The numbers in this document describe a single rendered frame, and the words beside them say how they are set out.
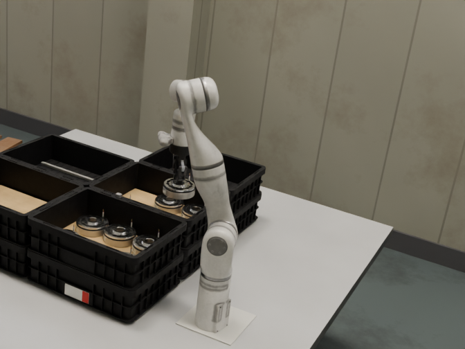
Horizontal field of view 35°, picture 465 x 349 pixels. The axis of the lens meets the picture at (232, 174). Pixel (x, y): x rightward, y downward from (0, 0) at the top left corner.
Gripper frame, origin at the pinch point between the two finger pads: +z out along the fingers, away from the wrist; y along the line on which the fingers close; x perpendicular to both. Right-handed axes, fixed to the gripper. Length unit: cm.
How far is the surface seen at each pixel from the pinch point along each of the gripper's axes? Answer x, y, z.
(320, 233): -63, 21, 30
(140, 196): 8.6, 24.4, 16.7
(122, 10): -4, 257, -4
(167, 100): -30, 209, 39
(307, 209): -64, 41, 30
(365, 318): -113, 62, 100
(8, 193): 54, 25, 16
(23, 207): 49, 15, 17
